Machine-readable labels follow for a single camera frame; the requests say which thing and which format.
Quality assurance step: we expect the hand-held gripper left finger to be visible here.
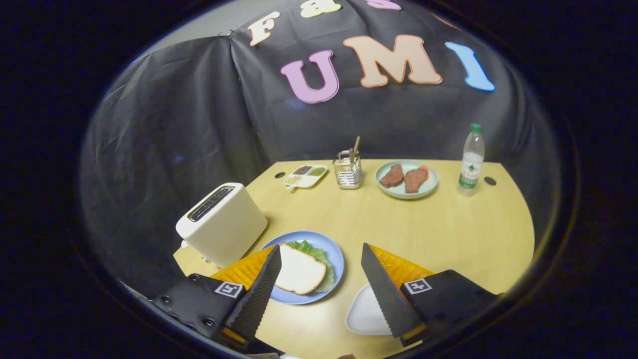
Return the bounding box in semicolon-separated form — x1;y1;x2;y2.
151;245;282;347

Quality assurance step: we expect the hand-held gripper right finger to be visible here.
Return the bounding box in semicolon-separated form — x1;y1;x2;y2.
362;243;500;347

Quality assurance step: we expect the plain bread slice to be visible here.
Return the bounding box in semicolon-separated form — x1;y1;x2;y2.
274;243;328;296

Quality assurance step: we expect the green lettuce leaf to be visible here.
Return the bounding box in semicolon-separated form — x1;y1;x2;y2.
287;240;336;293

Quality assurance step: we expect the white plate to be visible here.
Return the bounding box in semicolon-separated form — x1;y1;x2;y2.
345;283;400;337

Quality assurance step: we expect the blue plate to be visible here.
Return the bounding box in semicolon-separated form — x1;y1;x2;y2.
259;230;345;306

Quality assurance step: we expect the white toaster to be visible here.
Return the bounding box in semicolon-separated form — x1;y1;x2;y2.
175;182;269;270

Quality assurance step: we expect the pale green plate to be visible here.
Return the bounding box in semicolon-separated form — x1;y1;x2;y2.
375;160;439;200

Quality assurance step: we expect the brown meat patty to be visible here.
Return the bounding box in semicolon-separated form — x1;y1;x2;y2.
403;166;430;194
379;165;405;188

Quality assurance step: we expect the white divided condiment dish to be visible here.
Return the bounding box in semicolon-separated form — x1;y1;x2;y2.
283;165;329;191

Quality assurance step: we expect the clear water bottle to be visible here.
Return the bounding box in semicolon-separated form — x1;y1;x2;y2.
457;123;485;197

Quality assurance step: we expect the black backdrop cloth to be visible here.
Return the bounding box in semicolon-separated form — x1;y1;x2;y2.
80;0;561;300

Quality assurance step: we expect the wire utensil holder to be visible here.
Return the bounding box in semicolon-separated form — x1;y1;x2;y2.
332;150;363;190

